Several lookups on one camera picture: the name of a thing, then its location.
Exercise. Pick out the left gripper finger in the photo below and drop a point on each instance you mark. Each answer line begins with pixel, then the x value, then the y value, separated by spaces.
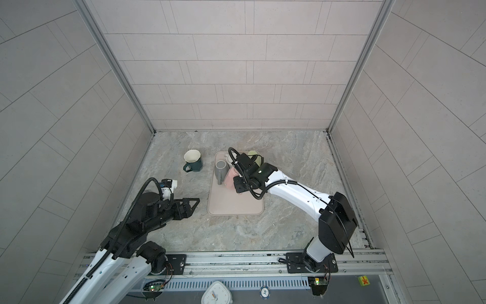
pixel 193 201
pixel 189 211

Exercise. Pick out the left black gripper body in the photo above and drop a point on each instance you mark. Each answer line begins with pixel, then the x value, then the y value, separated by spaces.
pixel 177 215

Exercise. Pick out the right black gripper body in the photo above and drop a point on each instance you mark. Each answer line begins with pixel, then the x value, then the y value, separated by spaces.
pixel 242 183

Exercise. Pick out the pink mug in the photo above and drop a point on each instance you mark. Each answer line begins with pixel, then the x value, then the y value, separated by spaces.
pixel 229 179

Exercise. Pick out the dark green mug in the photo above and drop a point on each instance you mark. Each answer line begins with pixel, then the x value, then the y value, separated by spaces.
pixel 193 161

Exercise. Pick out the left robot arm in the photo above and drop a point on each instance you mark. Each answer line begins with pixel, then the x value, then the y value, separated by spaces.
pixel 125 257

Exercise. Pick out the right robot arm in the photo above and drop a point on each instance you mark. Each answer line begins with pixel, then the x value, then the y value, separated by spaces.
pixel 336 218

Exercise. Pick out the light green mug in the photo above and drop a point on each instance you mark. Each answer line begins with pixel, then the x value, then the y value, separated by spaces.
pixel 255 156

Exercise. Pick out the white mug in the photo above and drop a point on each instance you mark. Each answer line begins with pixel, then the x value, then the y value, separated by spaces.
pixel 228 160

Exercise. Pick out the grey mug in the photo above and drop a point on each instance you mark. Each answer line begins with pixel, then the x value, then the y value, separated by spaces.
pixel 221 171

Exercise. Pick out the beige plastic tray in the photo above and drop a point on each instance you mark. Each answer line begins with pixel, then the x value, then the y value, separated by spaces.
pixel 224 201

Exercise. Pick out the left circuit board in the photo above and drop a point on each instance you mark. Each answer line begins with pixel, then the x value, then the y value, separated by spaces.
pixel 154 286

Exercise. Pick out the circuit board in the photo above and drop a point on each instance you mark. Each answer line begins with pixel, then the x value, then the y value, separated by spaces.
pixel 154 286
pixel 318 285

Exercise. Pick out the white kitchen timer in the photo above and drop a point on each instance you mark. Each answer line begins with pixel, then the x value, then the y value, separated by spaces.
pixel 217 293

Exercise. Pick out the round blue badge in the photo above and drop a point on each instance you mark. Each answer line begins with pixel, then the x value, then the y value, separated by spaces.
pixel 264 292

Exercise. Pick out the right circuit board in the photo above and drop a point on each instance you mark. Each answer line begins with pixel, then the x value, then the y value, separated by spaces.
pixel 318 285

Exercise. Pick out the yellow sticker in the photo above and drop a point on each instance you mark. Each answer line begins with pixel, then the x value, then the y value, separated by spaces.
pixel 364 280

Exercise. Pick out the aluminium mounting rail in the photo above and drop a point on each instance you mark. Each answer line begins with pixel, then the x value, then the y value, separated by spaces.
pixel 275 263

